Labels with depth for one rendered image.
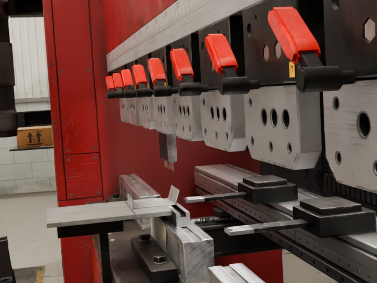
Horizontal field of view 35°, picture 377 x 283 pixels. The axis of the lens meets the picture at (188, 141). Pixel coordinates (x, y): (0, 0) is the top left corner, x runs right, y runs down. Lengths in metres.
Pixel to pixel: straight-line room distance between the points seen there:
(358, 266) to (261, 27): 0.57
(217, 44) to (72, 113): 1.57
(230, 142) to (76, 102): 1.50
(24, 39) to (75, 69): 6.16
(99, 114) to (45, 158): 6.16
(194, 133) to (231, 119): 0.21
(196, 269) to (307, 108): 0.68
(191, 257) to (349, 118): 0.75
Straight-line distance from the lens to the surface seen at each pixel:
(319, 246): 1.22
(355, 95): 0.45
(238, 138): 0.73
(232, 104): 0.73
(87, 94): 2.20
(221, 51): 0.66
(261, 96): 0.63
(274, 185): 1.42
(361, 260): 1.07
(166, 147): 1.34
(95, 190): 2.23
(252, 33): 0.65
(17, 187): 8.44
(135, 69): 1.26
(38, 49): 8.34
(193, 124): 0.92
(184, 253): 1.16
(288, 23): 0.48
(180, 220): 1.28
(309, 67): 0.44
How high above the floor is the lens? 1.25
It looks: 5 degrees down
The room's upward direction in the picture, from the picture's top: 3 degrees counter-clockwise
